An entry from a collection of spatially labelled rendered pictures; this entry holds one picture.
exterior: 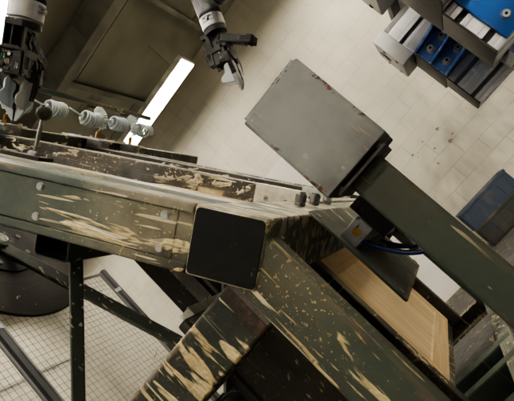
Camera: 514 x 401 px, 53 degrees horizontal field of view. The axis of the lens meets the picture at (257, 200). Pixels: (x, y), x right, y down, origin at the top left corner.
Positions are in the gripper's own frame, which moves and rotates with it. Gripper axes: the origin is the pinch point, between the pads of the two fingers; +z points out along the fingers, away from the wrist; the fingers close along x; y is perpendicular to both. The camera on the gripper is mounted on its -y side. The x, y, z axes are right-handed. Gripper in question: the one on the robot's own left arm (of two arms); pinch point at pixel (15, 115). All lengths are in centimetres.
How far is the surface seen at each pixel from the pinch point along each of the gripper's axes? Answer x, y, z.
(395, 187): 74, 46, 1
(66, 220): 24.9, 30.4, 15.9
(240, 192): 52, -25, 10
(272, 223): 58, 41, 9
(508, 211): 293, -363, 3
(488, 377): 137, -39, 53
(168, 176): 30.3, -32.4, 9.1
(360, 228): 76, 20, 9
